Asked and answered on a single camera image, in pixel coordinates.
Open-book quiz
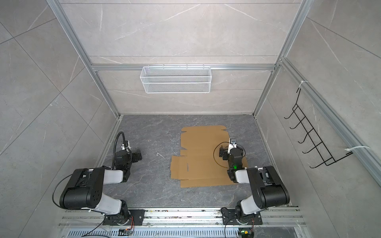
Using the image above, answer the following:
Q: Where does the brown cardboard box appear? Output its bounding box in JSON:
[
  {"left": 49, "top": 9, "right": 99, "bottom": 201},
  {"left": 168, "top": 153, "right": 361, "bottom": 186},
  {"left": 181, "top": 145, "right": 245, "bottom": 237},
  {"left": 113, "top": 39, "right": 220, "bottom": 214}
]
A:
[{"left": 171, "top": 126, "right": 234, "bottom": 188}]

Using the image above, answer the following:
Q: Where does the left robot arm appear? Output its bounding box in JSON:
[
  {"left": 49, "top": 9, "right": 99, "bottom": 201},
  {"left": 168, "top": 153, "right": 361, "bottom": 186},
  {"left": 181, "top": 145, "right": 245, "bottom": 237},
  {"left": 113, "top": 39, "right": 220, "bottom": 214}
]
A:
[{"left": 59, "top": 149, "right": 142, "bottom": 226}]

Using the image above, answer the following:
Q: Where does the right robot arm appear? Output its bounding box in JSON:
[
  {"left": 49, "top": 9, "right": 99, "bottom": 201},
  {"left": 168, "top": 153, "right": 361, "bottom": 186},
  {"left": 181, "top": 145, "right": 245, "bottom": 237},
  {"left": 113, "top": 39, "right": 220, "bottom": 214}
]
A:
[{"left": 219, "top": 144, "right": 290, "bottom": 224}]

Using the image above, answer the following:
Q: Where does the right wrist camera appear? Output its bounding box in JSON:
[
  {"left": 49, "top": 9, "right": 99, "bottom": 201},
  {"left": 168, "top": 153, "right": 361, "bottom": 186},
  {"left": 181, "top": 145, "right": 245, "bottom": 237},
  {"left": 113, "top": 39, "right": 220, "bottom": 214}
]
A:
[{"left": 229, "top": 138, "right": 237, "bottom": 149}]

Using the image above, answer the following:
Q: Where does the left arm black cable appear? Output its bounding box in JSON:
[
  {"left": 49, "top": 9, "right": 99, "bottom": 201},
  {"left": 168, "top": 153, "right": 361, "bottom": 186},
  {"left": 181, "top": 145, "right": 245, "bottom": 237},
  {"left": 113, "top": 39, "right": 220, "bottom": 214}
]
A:
[{"left": 112, "top": 131, "right": 132, "bottom": 170}]

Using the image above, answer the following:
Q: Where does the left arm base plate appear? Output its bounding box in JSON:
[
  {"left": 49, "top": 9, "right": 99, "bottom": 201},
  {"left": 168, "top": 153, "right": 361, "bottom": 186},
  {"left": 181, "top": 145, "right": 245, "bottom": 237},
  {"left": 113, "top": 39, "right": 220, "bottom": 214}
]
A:
[{"left": 102, "top": 209, "right": 145, "bottom": 226}]

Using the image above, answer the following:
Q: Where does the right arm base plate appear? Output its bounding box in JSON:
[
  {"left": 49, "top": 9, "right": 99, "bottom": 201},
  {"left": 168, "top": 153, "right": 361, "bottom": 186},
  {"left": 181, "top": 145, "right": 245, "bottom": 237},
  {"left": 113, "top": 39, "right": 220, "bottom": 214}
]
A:
[{"left": 220, "top": 207, "right": 263, "bottom": 225}]

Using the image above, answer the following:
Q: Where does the aluminium mounting rail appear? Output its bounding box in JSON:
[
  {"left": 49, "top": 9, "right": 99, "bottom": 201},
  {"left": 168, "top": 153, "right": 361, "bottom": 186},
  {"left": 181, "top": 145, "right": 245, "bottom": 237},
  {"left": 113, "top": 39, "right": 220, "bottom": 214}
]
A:
[{"left": 57, "top": 207, "right": 307, "bottom": 228}]

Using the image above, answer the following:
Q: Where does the white wire mesh basket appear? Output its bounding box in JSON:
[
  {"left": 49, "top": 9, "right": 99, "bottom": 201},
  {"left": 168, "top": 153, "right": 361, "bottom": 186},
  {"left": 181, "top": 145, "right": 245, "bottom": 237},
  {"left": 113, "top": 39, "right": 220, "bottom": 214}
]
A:
[{"left": 140, "top": 66, "right": 212, "bottom": 94}]

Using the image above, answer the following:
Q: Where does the black wire hook rack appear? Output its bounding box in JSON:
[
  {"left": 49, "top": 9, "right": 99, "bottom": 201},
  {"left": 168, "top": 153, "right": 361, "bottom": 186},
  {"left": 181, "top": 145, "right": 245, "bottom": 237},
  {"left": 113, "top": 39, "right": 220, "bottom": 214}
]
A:
[{"left": 284, "top": 88, "right": 353, "bottom": 169}]

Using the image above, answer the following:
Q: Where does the white cable tie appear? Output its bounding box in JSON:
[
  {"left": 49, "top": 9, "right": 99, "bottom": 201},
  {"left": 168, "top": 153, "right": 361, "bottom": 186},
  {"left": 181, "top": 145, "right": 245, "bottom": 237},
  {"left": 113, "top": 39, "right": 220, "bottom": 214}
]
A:
[{"left": 344, "top": 145, "right": 371, "bottom": 152}]

